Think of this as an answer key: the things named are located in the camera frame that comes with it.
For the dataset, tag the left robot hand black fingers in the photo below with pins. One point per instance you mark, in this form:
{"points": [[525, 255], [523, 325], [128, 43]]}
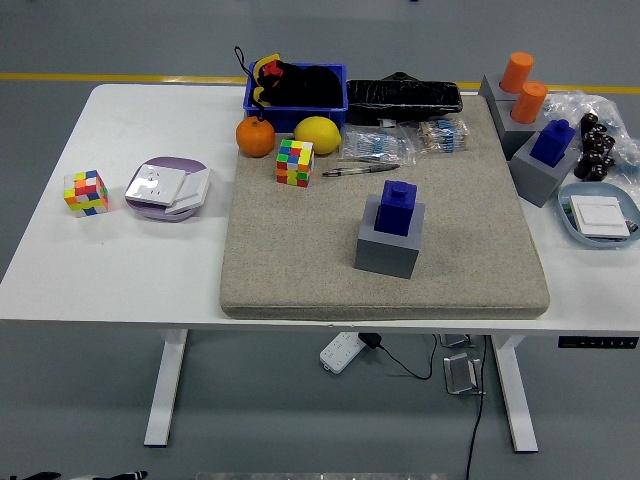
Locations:
{"points": [[132, 474]]}

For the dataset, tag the blue square seal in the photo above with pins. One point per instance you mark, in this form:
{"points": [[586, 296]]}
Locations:
{"points": [[395, 212], [550, 145]]}

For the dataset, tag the grey cube seal holder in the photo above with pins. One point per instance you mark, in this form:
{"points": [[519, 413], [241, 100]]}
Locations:
{"points": [[385, 255], [532, 180], [515, 135], [490, 90]]}

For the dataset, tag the orange cylinder seal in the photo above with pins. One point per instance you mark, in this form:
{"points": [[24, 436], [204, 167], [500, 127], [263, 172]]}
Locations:
{"points": [[516, 72], [528, 102]]}

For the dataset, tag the white table leg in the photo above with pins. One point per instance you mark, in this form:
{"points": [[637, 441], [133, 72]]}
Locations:
{"points": [[515, 395], [165, 390]]}

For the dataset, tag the white power strip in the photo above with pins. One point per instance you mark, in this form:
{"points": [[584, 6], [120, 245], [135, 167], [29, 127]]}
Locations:
{"points": [[341, 352]]}

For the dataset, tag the purple plate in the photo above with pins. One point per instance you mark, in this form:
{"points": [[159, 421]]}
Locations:
{"points": [[150, 212]]}

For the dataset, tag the grey-brown mat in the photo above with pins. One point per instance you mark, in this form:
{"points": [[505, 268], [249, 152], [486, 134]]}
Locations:
{"points": [[300, 250]]}

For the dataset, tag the colourful puzzle cube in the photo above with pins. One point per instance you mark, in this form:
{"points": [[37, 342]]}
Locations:
{"points": [[86, 194], [295, 162]]}

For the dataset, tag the orange fruit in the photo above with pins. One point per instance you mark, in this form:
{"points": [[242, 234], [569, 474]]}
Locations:
{"points": [[255, 137]]}

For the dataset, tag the grey ballpoint pen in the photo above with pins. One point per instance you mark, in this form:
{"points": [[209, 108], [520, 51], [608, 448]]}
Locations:
{"points": [[360, 170]]}

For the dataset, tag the yellow lemon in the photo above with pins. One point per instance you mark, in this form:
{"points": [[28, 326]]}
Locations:
{"points": [[317, 135]]}

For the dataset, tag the blue plastic bin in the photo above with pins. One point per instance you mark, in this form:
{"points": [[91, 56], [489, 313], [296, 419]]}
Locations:
{"points": [[295, 117]]}

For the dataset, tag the clear bag of blue resistors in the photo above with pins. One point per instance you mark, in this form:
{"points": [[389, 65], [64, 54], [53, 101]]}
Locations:
{"points": [[375, 145]]}

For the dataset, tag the clear bag of tan resistors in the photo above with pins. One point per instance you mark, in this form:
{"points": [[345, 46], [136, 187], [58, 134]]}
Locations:
{"points": [[442, 136]]}

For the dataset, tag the black wrapped long object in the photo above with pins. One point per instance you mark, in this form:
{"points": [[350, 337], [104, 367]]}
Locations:
{"points": [[400, 100]]}

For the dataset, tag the black table control panel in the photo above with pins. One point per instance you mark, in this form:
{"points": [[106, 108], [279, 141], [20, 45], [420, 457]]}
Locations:
{"points": [[597, 343]]}

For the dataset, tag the small green connector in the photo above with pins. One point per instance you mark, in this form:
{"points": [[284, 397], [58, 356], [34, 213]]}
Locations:
{"points": [[568, 206], [632, 225]]}

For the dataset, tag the small black cap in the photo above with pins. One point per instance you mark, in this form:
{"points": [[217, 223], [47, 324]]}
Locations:
{"points": [[584, 169], [607, 141], [605, 164], [596, 130], [591, 144], [590, 120], [597, 174]]}

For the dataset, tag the clear crumpled plastic bag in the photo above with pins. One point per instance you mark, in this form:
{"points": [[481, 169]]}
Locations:
{"points": [[575, 102]]}

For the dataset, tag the white wall socket panel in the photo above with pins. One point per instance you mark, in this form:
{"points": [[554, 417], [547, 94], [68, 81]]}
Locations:
{"points": [[152, 184]]}

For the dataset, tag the white wall switch panel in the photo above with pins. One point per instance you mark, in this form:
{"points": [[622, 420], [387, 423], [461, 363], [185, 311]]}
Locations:
{"points": [[192, 187], [600, 216]]}

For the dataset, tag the metal bracket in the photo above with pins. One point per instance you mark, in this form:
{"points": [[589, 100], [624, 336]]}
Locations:
{"points": [[461, 374], [456, 341]]}

